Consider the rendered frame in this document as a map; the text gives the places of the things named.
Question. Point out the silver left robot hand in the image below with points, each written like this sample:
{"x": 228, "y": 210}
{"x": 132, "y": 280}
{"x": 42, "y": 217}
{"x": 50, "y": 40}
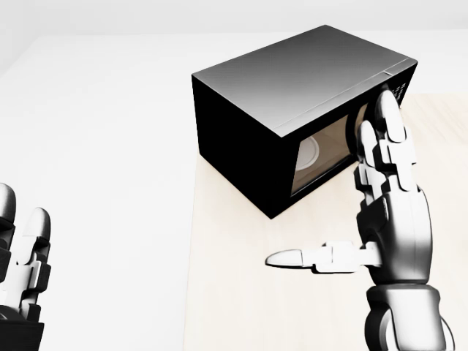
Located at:
{"x": 22, "y": 256}

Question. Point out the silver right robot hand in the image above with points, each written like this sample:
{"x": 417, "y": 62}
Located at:
{"x": 398, "y": 234}

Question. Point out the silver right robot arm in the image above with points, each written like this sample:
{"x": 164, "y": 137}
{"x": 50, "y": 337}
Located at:
{"x": 406, "y": 318}

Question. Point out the black microwave door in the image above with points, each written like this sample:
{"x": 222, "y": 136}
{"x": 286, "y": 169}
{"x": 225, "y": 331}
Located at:
{"x": 318, "y": 153}

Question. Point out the white microwave turntable plate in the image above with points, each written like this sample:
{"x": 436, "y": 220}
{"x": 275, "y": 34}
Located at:
{"x": 308, "y": 153}

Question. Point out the black microwave oven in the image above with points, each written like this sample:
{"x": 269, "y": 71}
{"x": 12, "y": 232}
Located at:
{"x": 292, "y": 120}

